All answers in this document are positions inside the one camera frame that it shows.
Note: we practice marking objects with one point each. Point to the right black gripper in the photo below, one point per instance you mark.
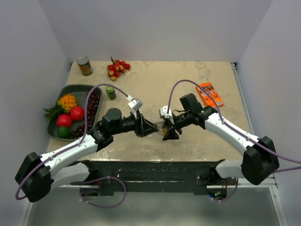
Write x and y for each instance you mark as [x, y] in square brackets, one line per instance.
[171, 126]

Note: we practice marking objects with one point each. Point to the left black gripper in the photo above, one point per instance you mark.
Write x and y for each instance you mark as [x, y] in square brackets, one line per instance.
[142, 127]

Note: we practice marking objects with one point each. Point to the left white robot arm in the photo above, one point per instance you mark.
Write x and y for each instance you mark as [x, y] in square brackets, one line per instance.
[38, 174]

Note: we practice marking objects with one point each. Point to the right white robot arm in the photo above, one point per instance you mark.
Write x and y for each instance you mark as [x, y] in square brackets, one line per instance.
[258, 154]

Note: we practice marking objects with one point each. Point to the green lid bottle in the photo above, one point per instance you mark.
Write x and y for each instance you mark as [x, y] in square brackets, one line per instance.
[110, 92]

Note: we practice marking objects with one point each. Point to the orange cardboard box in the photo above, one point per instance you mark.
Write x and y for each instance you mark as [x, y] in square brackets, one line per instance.
[208, 87]

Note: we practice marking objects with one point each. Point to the dark purple grape bunch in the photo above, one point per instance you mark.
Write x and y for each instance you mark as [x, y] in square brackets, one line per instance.
[78, 127]

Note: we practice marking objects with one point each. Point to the red cherry bunch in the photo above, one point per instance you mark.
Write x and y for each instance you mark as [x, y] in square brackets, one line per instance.
[116, 68]

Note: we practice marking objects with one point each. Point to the red toy apple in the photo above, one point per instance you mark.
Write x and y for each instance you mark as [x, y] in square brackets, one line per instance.
[77, 113]

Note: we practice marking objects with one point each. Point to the dark grey tray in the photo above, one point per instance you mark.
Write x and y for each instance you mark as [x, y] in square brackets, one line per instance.
[81, 93]

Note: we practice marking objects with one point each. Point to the green toy lime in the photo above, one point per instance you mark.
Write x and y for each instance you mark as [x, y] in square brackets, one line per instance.
[64, 132]

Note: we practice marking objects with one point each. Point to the red toy fruit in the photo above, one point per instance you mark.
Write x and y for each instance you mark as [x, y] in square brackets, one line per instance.
[64, 120]

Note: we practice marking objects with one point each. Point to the toy pineapple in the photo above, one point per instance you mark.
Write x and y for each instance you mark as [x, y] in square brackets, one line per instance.
[63, 106]

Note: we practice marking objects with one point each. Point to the tin food can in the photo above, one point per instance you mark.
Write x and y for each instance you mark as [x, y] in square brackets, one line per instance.
[84, 65]

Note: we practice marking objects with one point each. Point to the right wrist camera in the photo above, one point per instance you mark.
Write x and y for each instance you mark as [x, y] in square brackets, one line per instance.
[165, 112]

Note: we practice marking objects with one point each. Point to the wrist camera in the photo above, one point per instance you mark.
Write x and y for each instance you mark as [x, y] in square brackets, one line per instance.
[165, 112]
[134, 104]

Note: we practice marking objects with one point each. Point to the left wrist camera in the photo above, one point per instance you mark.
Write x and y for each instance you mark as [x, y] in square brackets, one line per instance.
[134, 104]

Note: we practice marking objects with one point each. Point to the black base frame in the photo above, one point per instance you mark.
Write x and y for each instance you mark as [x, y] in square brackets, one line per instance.
[197, 177]

